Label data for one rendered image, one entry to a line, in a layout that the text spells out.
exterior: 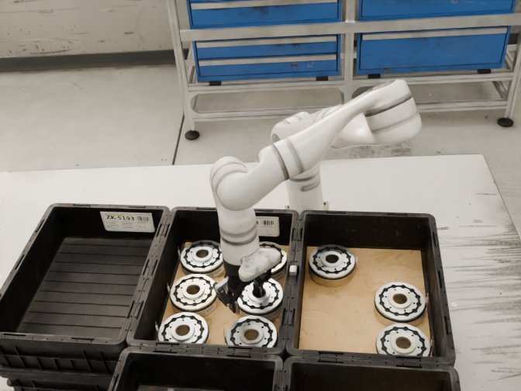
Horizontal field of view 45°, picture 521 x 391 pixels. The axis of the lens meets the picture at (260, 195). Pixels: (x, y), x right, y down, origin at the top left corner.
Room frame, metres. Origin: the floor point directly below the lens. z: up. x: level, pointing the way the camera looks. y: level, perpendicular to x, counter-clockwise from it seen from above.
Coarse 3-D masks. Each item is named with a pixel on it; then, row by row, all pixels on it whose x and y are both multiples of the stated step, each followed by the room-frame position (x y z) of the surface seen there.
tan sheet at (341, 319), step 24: (360, 264) 0.99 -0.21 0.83; (384, 264) 0.98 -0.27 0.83; (408, 264) 0.98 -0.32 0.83; (312, 288) 0.93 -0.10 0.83; (336, 288) 0.92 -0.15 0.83; (360, 288) 0.92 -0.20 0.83; (312, 312) 0.86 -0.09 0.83; (336, 312) 0.86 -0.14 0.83; (360, 312) 0.85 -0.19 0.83; (312, 336) 0.80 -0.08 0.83; (336, 336) 0.79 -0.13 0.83; (360, 336) 0.79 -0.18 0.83
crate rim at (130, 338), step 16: (176, 208) 1.12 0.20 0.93; (192, 208) 1.11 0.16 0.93; (208, 208) 1.11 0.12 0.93; (160, 240) 1.01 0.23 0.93; (160, 256) 0.96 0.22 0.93; (288, 256) 0.93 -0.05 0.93; (288, 272) 0.90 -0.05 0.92; (144, 288) 0.87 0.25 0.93; (288, 288) 0.84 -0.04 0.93; (144, 304) 0.83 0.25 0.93; (288, 304) 0.80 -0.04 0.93; (128, 336) 0.76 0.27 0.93; (240, 352) 0.70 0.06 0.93; (256, 352) 0.69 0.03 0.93; (272, 352) 0.69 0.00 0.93
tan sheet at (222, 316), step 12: (180, 264) 1.04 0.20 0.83; (180, 276) 1.00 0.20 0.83; (168, 300) 0.93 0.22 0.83; (168, 312) 0.89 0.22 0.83; (216, 312) 0.88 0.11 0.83; (228, 312) 0.88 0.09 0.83; (216, 324) 0.85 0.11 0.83; (228, 324) 0.85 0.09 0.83; (276, 324) 0.84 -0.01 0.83; (216, 336) 0.82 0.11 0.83
